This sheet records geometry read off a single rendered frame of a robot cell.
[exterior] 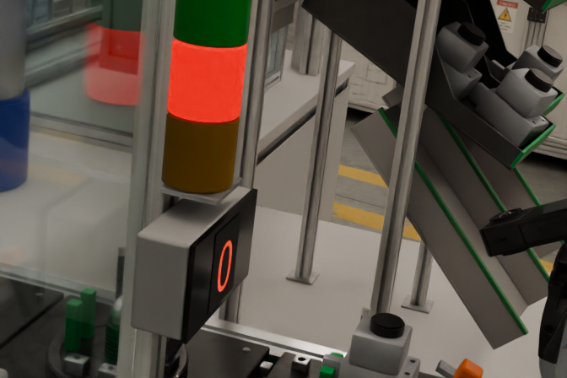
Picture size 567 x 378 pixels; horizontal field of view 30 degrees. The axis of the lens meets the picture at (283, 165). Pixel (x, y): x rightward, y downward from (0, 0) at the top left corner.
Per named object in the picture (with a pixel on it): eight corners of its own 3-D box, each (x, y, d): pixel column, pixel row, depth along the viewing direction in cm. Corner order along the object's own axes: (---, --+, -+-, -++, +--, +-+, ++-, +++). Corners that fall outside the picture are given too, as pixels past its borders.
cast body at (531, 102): (534, 144, 114) (573, 94, 111) (516, 148, 110) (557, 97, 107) (477, 94, 117) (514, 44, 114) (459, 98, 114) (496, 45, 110)
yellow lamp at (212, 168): (243, 177, 74) (250, 110, 73) (217, 199, 70) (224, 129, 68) (177, 162, 76) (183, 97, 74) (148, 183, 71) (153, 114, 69)
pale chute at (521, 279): (526, 306, 123) (558, 289, 121) (493, 351, 112) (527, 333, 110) (395, 105, 125) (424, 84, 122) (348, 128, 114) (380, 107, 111)
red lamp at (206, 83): (250, 109, 73) (257, 40, 71) (224, 127, 68) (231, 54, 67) (183, 95, 74) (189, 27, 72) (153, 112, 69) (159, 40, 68)
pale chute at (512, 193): (538, 259, 137) (567, 243, 135) (509, 294, 126) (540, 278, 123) (419, 78, 138) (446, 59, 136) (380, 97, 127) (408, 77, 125)
